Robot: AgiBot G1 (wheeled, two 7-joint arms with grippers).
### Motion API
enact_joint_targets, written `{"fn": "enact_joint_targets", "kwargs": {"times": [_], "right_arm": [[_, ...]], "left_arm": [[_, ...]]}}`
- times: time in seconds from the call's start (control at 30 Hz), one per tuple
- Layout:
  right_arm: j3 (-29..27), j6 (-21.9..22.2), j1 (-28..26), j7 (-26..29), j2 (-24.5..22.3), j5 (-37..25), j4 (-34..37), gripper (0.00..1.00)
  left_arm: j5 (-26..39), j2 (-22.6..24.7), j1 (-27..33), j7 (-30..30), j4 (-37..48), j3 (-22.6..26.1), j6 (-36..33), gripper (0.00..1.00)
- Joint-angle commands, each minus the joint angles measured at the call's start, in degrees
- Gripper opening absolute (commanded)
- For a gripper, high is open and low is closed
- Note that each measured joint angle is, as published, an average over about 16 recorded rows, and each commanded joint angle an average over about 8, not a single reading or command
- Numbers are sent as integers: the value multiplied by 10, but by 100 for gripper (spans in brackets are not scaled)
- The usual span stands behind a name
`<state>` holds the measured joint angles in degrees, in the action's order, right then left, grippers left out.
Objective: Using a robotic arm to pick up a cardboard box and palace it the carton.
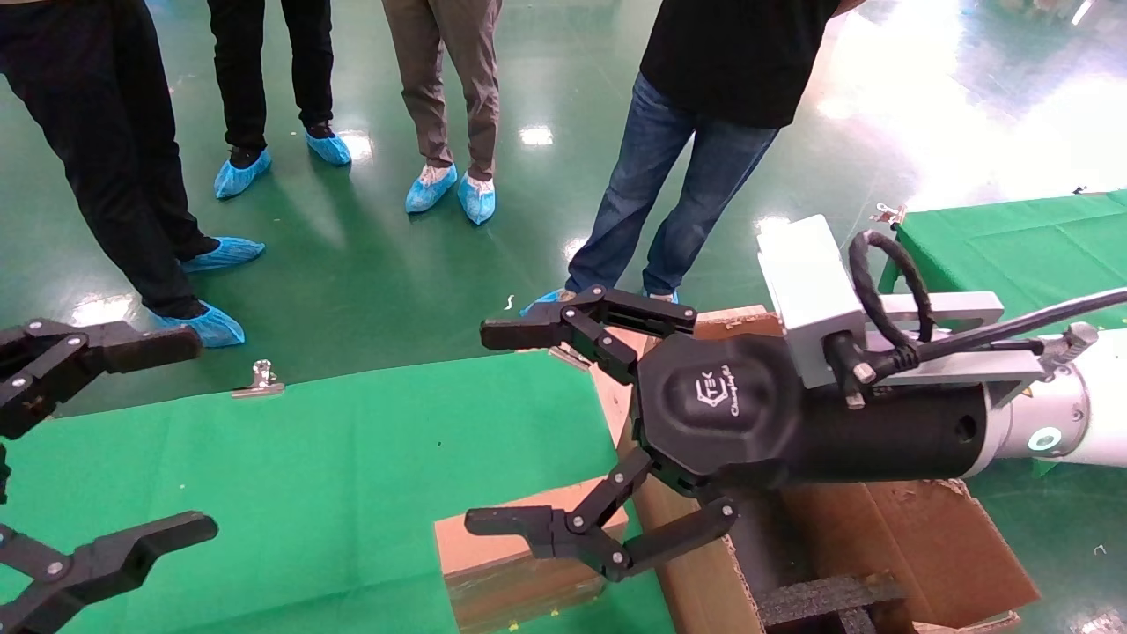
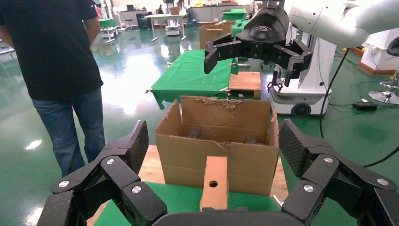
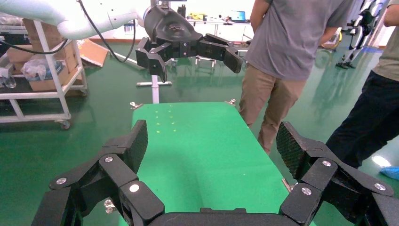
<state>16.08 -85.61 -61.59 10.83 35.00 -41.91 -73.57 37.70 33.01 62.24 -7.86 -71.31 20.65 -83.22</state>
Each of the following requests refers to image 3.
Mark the white table leg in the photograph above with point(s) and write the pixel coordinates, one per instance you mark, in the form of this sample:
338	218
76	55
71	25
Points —
155	92

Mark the wide brown cardboard box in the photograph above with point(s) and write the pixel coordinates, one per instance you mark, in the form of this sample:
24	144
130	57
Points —
46	84

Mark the silver spring clamp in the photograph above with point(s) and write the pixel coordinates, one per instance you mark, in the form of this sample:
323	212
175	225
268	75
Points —
109	206
231	102
134	106

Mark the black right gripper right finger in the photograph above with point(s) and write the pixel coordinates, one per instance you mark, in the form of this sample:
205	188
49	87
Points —
330	187

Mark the white metal shelf cart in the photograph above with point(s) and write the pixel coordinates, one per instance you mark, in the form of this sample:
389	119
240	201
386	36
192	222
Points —
31	95

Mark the flat cardboard sheet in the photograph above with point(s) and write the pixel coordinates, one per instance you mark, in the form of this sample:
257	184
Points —
93	53

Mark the green table cloth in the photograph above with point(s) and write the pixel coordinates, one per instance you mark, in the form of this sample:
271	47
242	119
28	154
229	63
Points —
202	156

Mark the person in tan shirt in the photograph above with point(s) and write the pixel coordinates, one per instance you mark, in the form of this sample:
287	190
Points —
367	124

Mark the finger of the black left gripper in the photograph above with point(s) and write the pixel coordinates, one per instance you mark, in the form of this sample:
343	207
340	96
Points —
152	60
224	53

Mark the person in khaki trousers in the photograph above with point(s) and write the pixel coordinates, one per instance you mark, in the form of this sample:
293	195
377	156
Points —
290	37

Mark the yellow reel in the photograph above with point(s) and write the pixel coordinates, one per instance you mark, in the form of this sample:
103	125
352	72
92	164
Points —
335	40

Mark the clear plastic bag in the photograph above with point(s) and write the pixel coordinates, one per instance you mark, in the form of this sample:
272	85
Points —
37	70

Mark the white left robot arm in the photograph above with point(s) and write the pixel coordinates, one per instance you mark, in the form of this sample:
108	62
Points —
37	12

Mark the open laptop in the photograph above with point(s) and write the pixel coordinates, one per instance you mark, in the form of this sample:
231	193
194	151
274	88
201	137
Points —
238	16

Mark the small brown cardboard box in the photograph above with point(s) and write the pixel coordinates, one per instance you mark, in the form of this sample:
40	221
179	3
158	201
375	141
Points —
18	57

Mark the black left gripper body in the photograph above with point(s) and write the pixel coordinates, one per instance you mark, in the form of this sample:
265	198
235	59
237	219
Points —
171	28

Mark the yellow desk object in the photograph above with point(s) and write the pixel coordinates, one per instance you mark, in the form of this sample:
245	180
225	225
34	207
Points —
197	16

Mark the blue disposable shoe cover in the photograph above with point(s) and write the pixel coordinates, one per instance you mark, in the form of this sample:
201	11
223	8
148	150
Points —
391	173

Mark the white floor stand bar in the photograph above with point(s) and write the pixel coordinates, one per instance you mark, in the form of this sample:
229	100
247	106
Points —
131	62

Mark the clear plastic bottle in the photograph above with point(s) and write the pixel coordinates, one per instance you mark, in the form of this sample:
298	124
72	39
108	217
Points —
9	81

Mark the white office desk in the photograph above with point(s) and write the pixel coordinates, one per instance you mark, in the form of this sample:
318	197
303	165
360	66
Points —
218	22

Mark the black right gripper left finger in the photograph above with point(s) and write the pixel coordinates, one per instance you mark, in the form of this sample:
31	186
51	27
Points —
93	187

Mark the large brown cardboard box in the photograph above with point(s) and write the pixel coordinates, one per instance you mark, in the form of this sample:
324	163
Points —
29	34

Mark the black and white robot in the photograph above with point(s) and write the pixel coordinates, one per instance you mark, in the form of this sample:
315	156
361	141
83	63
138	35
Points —
361	28

